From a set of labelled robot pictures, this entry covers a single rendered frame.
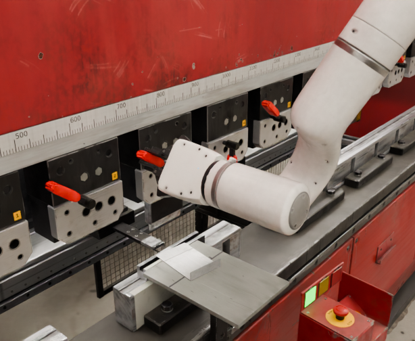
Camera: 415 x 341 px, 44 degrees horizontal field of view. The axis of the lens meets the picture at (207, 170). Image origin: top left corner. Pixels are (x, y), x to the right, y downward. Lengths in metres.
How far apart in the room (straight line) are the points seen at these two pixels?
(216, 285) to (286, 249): 0.41
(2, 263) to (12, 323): 1.85
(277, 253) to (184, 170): 0.63
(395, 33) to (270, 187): 0.28
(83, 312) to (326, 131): 2.10
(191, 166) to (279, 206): 0.19
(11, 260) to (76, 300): 1.90
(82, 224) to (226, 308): 0.33
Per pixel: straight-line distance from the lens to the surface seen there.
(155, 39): 0.99
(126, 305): 1.18
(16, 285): 1.30
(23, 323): 2.73
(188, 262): 1.19
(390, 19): 0.76
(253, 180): 0.81
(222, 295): 1.09
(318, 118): 0.76
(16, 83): 0.82
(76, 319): 2.67
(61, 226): 0.93
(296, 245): 1.50
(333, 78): 0.76
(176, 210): 1.18
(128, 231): 1.31
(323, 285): 1.46
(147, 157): 0.97
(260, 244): 1.50
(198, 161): 0.88
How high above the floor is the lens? 1.66
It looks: 24 degrees down
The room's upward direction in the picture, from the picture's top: straight up
